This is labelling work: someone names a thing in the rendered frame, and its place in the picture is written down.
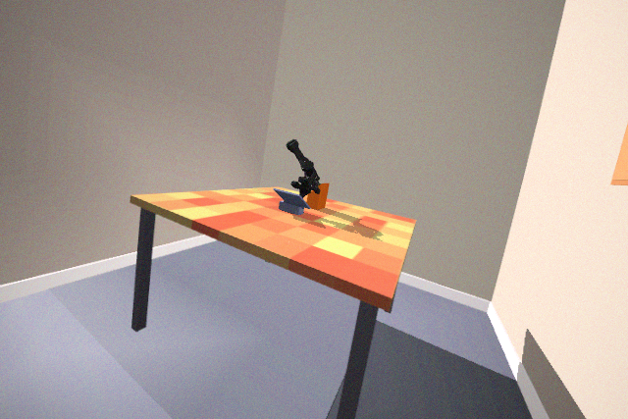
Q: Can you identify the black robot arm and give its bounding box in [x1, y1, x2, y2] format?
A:
[286, 139, 320, 186]

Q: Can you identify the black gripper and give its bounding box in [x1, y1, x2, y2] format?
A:
[291, 175, 320, 198]

